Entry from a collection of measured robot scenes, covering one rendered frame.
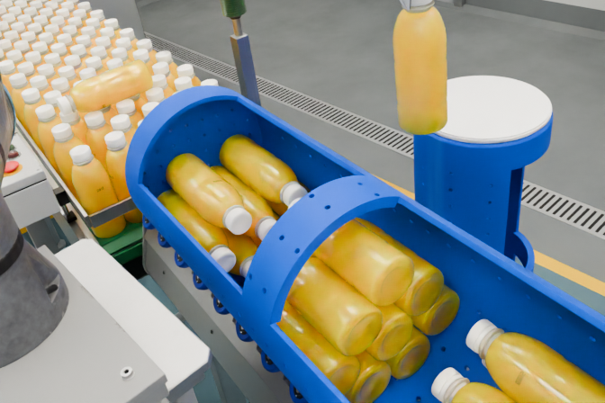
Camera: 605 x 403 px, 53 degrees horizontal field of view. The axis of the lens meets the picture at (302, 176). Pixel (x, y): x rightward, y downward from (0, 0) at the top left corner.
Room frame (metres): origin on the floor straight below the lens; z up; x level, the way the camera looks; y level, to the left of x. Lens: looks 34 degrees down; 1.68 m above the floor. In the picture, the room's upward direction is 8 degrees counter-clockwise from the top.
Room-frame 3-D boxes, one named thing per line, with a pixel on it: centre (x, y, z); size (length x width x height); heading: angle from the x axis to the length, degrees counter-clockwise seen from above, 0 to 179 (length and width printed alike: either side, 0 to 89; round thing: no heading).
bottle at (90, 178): (1.05, 0.43, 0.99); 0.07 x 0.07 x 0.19
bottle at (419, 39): (0.76, -0.18, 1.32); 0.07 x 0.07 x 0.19
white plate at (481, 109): (1.11, -0.39, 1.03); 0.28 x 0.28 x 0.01
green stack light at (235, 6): (1.54, 0.11, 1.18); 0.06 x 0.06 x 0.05
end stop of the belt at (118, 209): (1.10, 0.26, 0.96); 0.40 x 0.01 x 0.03; 121
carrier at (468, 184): (1.11, -0.39, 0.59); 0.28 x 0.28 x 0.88
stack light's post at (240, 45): (1.54, 0.11, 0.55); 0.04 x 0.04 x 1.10; 31
